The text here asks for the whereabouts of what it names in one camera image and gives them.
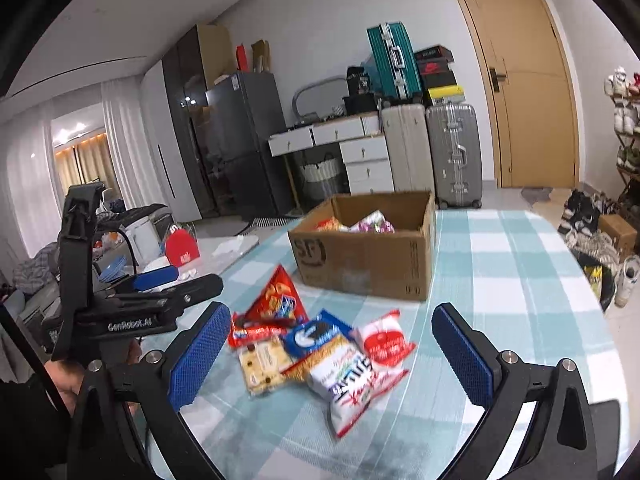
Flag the woven laundry basket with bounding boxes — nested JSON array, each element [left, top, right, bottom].
[[299, 152, 352, 204]]

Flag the stack of blue bowls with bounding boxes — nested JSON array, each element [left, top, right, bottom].
[[98, 254, 134, 282]]

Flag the teal suitcase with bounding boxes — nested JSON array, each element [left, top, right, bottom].
[[366, 22, 424, 101]]

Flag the silver suitcase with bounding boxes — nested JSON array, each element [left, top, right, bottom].
[[424, 101, 484, 210]]

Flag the red white noodle snack packet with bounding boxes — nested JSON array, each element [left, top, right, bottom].
[[356, 309, 417, 377]]

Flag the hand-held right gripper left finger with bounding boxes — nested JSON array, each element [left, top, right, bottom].
[[67, 302, 233, 480]]

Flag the gold shoe rack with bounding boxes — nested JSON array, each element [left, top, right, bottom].
[[602, 67, 640, 222]]

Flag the grey refrigerator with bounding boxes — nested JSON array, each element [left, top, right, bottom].
[[204, 70, 294, 222]]

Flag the dark glass cabinet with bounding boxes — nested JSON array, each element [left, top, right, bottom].
[[160, 23, 236, 222]]

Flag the blue cookie packet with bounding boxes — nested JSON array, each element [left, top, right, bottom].
[[281, 309, 354, 362]]

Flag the rows of assorted sneakers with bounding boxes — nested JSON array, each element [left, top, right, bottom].
[[603, 66, 640, 171]]

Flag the red small bag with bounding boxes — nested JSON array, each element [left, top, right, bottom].
[[164, 229, 201, 267]]

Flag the white tissue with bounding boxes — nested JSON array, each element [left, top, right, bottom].
[[212, 239, 247, 259]]

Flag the white snack bag blue print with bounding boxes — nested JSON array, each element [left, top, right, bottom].
[[304, 354, 402, 439]]

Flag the red puffed chips bag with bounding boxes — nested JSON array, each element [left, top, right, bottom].
[[244, 264, 312, 327]]

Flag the patterned rug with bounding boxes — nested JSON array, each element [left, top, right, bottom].
[[249, 215, 304, 227]]

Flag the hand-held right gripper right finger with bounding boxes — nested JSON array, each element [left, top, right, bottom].
[[431, 302, 608, 480]]

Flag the purple snack bag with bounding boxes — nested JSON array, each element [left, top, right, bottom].
[[349, 211, 397, 235]]

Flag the person's left hand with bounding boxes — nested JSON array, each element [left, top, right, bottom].
[[45, 340, 145, 405]]

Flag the person's left forearm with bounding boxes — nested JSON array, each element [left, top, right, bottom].
[[0, 375, 73, 480]]

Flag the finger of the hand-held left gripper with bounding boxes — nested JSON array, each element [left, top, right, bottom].
[[100, 266, 180, 296], [165, 274, 224, 316]]

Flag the brown paper bag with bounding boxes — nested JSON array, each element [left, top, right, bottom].
[[249, 39, 271, 74]]

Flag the small brown cardboard box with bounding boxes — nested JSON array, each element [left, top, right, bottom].
[[598, 213, 639, 257]]

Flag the red orange snack packet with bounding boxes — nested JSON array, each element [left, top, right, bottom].
[[314, 216, 352, 234]]

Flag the black cable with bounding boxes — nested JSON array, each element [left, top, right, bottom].
[[117, 229, 142, 277]]

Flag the wooden door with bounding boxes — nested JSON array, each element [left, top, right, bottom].
[[442, 0, 581, 189]]

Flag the yellow black shoe box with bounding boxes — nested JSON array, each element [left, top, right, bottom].
[[427, 84, 466, 106]]

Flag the grey floor mat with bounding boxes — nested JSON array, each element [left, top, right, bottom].
[[519, 185, 554, 204]]

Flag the red cream cookie packet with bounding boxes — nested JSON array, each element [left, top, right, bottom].
[[229, 313, 292, 350]]

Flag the white kettle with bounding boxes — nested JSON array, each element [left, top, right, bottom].
[[124, 216, 162, 257]]

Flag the cream suitcase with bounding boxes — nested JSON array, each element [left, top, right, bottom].
[[380, 102, 436, 194]]

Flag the clear cracker packet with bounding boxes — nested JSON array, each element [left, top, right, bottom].
[[237, 336, 297, 397]]

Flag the black bag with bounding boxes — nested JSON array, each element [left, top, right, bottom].
[[344, 65, 374, 96]]

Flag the pile of dark shoes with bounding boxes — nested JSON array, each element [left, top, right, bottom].
[[557, 188, 640, 307]]

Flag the white curtain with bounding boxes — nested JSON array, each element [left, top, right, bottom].
[[0, 79, 202, 262]]

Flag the curved metal frame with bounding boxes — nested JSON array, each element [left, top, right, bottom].
[[292, 75, 349, 126]]

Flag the white drawer desk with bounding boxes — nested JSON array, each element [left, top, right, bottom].
[[268, 113, 396, 197]]

